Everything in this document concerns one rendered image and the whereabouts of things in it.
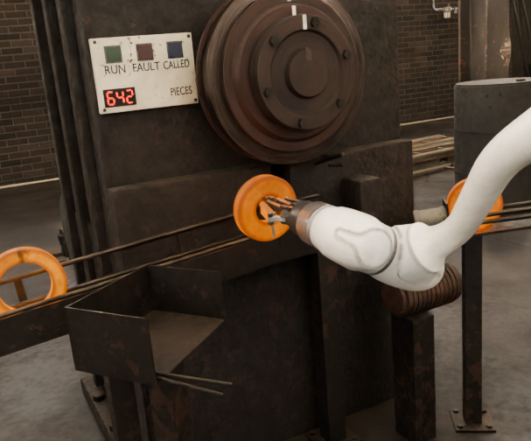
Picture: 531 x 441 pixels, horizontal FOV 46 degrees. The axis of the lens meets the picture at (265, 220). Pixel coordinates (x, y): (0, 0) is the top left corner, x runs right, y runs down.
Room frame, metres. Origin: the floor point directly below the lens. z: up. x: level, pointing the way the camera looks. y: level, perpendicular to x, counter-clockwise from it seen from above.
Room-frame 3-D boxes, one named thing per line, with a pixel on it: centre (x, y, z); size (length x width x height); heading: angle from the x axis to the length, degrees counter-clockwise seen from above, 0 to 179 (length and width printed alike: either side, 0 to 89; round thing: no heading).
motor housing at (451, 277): (1.73, -0.44, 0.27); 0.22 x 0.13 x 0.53; 117
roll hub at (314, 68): (1.61, -0.13, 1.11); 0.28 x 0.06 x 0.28; 117
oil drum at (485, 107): (4.22, -1.62, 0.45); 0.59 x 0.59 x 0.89
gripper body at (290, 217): (1.27, -0.08, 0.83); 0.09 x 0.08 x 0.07; 27
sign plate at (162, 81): (1.64, 0.27, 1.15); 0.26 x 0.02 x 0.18; 117
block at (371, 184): (1.82, -0.29, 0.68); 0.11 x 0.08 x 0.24; 27
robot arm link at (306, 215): (1.21, -0.11, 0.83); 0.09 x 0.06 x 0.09; 117
